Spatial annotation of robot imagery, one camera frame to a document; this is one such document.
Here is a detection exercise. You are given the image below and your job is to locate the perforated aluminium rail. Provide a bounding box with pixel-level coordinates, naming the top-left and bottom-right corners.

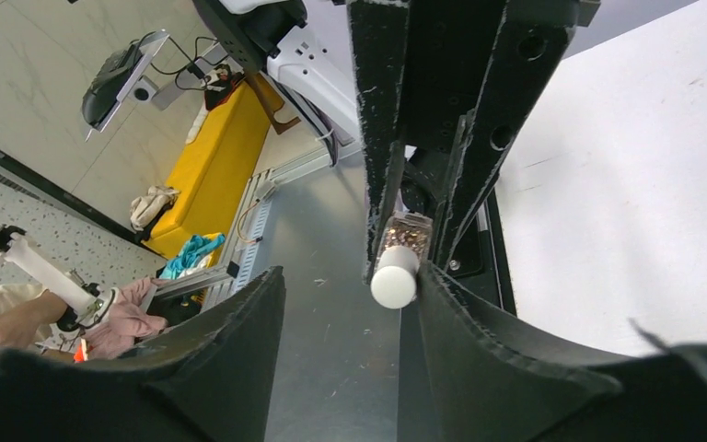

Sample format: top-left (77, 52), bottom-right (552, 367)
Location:
top-left (202, 180), bottom-right (276, 311)

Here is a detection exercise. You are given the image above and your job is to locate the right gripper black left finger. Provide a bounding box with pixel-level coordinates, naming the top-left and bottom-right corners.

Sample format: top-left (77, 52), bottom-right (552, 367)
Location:
top-left (0, 266), bottom-right (285, 441)

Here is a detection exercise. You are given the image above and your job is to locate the white teleoperation handle device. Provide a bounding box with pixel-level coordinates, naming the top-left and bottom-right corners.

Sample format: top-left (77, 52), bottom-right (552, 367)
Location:
top-left (0, 225), bottom-right (122, 332)

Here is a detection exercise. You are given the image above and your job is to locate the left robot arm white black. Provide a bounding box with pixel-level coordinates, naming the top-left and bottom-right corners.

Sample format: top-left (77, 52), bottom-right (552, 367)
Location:
top-left (195, 1), bottom-right (600, 277)

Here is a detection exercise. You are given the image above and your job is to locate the teal cloth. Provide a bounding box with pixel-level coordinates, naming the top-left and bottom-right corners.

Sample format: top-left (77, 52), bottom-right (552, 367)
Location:
top-left (157, 233), bottom-right (226, 280)

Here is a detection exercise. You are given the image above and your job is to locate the glitter nail polish bottle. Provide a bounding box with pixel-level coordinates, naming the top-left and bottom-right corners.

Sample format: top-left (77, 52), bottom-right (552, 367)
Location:
top-left (377, 212), bottom-right (433, 262)

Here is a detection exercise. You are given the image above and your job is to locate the person in cream shirt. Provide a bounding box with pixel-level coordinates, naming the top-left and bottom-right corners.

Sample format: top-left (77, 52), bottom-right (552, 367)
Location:
top-left (0, 284), bottom-right (68, 353)

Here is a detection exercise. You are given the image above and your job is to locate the pink cloth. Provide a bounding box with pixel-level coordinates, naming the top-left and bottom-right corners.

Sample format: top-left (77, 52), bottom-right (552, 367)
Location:
top-left (84, 277), bottom-right (168, 360)

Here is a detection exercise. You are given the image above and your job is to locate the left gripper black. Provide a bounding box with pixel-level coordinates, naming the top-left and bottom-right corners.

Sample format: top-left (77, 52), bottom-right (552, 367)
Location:
top-left (347, 1), bottom-right (600, 284)

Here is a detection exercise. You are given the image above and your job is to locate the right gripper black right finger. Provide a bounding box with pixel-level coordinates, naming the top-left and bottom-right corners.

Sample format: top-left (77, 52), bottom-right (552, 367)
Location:
top-left (418, 263), bottom-right (707, 441)

